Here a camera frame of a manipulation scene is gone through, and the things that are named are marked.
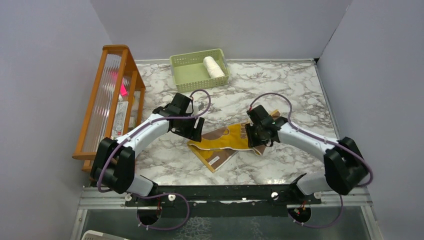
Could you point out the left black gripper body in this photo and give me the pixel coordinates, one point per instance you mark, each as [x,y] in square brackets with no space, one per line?
[182,114]

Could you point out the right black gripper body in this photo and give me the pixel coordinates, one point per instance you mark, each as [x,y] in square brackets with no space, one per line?
[260,136]

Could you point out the yellow towel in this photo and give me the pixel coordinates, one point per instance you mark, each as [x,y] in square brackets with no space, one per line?
[220,145]

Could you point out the white cream towel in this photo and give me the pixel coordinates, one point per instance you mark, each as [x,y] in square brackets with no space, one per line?
[212,68]

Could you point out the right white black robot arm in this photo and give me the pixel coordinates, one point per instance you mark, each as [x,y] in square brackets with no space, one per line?
[343,169]

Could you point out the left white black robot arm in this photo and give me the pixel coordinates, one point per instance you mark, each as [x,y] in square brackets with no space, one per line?
[113,168]

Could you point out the light green plastic basket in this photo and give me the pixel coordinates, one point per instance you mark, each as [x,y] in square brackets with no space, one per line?
[189,72]

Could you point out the pink object in rack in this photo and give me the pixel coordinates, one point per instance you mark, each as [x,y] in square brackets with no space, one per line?
[123,90]

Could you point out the wooden rack with clear panel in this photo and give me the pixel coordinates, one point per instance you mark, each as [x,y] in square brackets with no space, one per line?
[108,114]

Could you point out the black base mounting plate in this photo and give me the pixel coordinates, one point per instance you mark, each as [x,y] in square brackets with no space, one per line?
[214,201]

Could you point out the white basket corner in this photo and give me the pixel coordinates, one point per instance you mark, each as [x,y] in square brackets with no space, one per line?
[96,235]

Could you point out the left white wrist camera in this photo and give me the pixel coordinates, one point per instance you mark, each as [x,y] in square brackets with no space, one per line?
[198,106]

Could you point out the aluminium frame rail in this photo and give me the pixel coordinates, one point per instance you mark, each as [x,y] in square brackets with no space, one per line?
[108,214]

